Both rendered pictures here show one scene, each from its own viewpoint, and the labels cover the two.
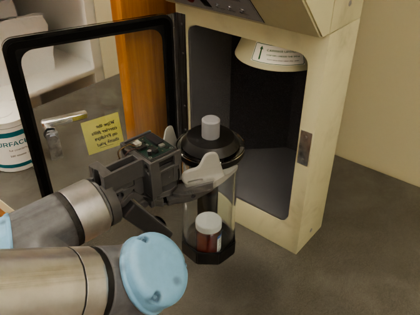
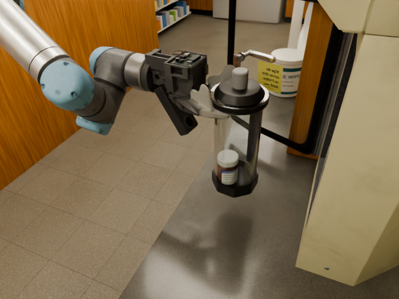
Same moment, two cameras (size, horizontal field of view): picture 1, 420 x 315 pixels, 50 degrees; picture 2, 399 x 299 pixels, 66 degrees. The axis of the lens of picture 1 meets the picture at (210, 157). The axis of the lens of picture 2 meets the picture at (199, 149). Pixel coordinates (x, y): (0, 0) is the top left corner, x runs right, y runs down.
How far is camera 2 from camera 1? 62 cm
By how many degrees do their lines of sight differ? 59
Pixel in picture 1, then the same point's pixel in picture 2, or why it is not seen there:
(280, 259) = (281, 254)
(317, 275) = (277, 289)
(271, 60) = not seen: hidden behind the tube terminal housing
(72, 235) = (119, 73)
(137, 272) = (45, 69)
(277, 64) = not seen: hidden behind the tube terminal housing
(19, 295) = (10, 37)
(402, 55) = not seen: outside the picture
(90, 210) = (130, 67)
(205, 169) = (200, 96)
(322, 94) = (345, 112)
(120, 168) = (155, 56)
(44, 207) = (122, 53)
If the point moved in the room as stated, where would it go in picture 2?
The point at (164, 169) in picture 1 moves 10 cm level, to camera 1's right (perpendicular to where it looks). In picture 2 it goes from (174, 75) to (188, 99)
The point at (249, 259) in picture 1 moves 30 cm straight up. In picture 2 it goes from (267, 230) to (287, 119)
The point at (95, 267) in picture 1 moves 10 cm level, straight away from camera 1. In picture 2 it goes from (44, 56) to (100, 43)
